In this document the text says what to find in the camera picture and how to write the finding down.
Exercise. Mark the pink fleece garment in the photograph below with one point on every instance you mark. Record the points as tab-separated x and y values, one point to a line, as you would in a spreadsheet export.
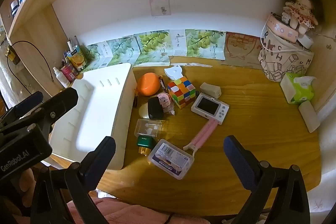
126	213

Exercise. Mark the square paper wall note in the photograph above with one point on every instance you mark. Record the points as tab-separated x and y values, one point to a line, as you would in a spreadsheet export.
159	6

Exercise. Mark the small white bear figure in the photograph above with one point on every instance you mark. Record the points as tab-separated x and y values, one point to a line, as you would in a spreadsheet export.
285	17

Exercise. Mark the wooden shelf unit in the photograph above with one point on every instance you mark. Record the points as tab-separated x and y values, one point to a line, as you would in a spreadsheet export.
39	24

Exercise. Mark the white charger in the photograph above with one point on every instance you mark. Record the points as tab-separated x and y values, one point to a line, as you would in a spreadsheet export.
305	40

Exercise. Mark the white embroidered cloth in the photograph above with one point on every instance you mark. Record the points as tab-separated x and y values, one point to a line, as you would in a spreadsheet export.
325	187

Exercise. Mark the pink round box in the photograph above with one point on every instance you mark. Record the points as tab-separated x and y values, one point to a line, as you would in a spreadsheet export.
281	29

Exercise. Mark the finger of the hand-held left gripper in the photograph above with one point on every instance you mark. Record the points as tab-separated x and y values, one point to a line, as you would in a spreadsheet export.
61	103
26	104

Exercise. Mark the white plastic storage bin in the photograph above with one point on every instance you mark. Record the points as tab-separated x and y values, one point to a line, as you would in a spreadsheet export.
105	108

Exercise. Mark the red printed can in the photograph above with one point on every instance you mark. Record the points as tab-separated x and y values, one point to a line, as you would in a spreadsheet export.
68	72

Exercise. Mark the black and cream compact case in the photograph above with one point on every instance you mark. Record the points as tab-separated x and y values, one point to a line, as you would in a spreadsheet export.
155	108

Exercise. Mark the person's left hand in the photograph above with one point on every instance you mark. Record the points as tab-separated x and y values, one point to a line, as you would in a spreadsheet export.
18	187

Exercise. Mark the brown-haired rag doll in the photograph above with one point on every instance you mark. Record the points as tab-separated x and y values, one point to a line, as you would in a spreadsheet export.
302	3

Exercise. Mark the green bottle with gold cap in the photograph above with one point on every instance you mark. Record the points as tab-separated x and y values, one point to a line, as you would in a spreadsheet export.
144	144

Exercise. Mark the small grey-white box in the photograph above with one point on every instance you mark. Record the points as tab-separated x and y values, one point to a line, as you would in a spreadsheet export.
210	90

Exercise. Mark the white fan-shaped plastic piece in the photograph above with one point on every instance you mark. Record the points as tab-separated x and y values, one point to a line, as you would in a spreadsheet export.
173	72

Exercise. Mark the clear labelled plastic box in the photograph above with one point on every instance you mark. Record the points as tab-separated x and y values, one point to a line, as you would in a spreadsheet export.
170	158

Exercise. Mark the white tissue pack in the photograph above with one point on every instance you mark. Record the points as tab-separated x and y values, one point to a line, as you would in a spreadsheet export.
309	116

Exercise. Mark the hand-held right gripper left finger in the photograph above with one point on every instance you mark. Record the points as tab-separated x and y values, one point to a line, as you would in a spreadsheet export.
103	158

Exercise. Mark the letter print fabric basket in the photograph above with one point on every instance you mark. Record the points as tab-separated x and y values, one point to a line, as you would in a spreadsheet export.
283	61

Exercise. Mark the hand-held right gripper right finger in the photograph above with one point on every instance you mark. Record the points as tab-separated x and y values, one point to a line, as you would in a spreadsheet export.
241	163

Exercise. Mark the white lace curtain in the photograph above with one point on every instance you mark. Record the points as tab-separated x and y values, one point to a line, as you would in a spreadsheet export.
5	82

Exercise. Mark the orange egg-shaped case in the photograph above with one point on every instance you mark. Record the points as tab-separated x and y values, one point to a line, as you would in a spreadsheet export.
148	83

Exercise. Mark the white mini camera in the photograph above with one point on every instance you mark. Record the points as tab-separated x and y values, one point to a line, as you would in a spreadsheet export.
207	106

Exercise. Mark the green tissue pack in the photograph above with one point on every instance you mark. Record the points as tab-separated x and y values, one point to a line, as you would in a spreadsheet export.
296	91

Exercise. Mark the pink pig figure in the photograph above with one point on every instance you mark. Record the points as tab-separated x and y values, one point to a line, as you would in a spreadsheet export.
164	100

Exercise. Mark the orange print carton pack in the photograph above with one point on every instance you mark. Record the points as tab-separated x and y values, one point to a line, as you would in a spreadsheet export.
76	58

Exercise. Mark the clear case with yellow stickers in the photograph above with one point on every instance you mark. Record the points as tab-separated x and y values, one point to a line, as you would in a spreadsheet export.
147	129

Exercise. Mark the brown cardboard with drawing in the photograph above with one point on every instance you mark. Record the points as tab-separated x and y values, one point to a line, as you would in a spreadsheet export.
241	48

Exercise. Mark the small yellow fitting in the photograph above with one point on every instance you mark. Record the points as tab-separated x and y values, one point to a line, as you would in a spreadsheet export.
11	54

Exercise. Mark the white squeeze bottle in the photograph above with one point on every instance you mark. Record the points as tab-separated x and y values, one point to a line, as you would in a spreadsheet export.
61	79

